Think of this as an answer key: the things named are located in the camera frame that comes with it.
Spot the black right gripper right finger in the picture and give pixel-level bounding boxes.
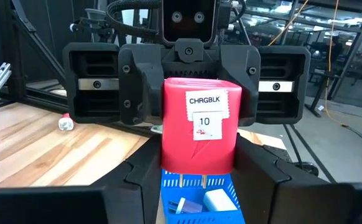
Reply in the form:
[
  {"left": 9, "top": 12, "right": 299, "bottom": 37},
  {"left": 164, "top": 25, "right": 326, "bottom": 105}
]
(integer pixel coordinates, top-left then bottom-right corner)
[{"left": 231, "top": 133, "right": 362, "bottom": 224}]

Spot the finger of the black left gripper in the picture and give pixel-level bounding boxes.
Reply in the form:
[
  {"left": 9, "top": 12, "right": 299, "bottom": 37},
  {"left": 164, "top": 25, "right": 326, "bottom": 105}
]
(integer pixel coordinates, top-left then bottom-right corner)
[
  {"left": 118, "top": 43, "right": 165, "bottom": 126},
  {"left": 220, "top": 44, "right": 261, "bottom": 127}
]

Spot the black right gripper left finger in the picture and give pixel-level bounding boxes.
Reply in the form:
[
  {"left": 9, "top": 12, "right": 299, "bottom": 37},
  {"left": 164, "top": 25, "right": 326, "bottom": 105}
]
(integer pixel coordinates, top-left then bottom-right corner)
[{"left": 0, "top": 134, "right": 164, "bottom": 224}]

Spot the red and white charger block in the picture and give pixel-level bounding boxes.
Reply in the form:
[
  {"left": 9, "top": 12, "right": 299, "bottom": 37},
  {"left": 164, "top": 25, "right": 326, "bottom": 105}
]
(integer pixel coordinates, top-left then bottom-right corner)
[{"left": 58, "top": 112, "right": 75, "bottom": 131}]

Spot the purple and white charger block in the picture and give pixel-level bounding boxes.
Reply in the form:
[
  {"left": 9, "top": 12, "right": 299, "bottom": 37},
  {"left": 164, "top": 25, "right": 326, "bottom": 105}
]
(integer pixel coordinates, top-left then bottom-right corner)
[{"left": 167, "top": 197, "right": 204, "bottom": 215}]

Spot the pink charger block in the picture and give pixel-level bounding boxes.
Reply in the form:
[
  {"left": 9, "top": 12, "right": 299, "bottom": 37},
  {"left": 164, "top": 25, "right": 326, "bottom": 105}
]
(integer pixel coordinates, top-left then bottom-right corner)
[{"left": 161, "top": 77, "right": 243, "bottom": 189}]

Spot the black caster wheel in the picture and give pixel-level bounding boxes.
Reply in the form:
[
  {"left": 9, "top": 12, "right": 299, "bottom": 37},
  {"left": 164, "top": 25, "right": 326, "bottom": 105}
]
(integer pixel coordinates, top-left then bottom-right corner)
[{"left": 295, "top": 161, "right": 320, "bottom": 177}]

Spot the blue plastic basket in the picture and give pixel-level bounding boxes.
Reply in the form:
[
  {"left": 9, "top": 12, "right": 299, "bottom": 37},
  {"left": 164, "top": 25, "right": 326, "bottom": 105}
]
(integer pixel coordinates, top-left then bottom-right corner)
[{"left": 160, "top": 169, "right": 246, "bottom": 224}]

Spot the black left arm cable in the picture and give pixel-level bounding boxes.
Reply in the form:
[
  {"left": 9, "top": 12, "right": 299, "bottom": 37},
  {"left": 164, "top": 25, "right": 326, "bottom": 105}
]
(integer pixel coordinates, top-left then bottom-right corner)
[{"left": 105, "top": 0, "right": 163, "bottom": 35}]

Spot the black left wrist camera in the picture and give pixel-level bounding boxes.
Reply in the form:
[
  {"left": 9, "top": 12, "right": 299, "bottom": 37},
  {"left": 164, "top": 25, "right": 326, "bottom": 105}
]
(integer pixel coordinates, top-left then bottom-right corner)
[{"left": 161, "top": 0, "right": 216, "bottom": 47}]

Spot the black diagonal frame strut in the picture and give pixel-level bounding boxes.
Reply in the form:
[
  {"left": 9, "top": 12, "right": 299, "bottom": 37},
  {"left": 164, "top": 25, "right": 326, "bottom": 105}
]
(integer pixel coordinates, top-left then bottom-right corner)
[{"left": 11, "top": 0, "right": 67, "bottom": 91}]

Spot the yellow cable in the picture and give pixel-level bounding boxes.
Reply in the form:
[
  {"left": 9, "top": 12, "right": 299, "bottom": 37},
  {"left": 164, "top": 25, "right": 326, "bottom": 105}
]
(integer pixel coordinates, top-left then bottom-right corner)
[{"left": 267, "top": 0, "right": 340, "bottom": 125}]

